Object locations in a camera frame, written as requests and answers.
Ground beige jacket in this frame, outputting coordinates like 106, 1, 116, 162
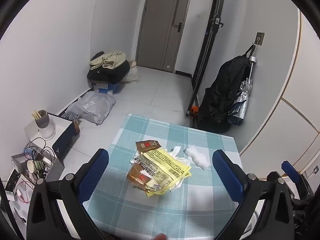
90, 51, 127, 70

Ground white wardrobe with wooden trim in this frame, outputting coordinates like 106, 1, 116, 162
239, 7, 320, 178

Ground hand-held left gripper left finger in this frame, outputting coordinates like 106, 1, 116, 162
26, 149, 109, 240

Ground teal checkered tablecloth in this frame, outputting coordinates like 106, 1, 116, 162
82, 114, 244, 238

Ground grey plastic mailer bag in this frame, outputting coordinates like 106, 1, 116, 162
61, 91, 116, 125

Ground silver folded umbrella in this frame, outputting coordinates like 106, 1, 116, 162
229, 57, 258, 126

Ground grey cup with chopsticks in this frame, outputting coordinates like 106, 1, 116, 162
32, 109, 49, 128

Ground large brown packet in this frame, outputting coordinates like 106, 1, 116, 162
126, 164, 154, 192

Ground yellow snack packet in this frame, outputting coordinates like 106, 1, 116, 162
130, 149, 192, 197

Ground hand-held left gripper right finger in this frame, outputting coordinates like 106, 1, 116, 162
212, 149, 295, 240

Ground metal wall hook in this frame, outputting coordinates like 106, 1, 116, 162
254, 32, 265, 47

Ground black jacket on hook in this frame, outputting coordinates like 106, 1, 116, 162
200, 47, 255, 133

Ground blue storage box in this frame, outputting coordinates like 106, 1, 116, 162
89, 79, 125, 95

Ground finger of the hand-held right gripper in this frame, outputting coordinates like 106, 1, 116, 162
281, 160, 314, 200

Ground tangled cables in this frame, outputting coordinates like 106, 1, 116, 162
5, 137, 57, 205

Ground small brown sachet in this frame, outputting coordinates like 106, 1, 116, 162
136, 140, 160, 153

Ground cream tote bag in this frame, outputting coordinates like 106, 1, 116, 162
122, 59, 140, 83

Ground dark blue box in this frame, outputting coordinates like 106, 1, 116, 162
52, 121, 80, 160

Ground paper cup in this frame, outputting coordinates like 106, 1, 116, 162
27, 159, 41, 178

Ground grey perforated box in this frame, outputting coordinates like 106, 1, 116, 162
46, 159, 65, 181

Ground black clothing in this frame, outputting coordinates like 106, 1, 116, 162
87, 51, 131, 83

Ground black folded tripod stand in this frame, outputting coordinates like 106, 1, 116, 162
185, 0, 224, 117

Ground white tissue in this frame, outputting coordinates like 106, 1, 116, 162
167, 145, 190, 193
184, 144, 210, 170

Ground grey door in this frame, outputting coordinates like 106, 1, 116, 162
136, 0, 193, 73

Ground white jar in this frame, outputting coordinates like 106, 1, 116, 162
37, 124, 55, 140

